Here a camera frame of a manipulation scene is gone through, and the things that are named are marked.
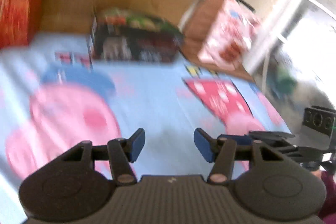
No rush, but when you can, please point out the person's hand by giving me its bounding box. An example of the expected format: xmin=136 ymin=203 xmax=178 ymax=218
xmin=311 ymin=169 xmax=322 ymax=179

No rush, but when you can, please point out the cartoon pig tablecloth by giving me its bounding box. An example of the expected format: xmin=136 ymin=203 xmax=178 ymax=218
xmin=1 ymin=34 xmax=288 ymax=223

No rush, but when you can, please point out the black sheep print box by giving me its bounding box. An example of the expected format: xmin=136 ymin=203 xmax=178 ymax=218
xmin=89 ymin=8 xmax=184 ymax=63

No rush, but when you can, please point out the pink twisted snack bag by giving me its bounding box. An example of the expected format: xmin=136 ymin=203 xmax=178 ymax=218
xmin=198 ymin=0 xmax=260 ymax=71

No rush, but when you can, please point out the brown seat cushion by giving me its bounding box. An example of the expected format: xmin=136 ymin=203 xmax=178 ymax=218
xmin=181 ymin=0 xmax=254 ymax=82

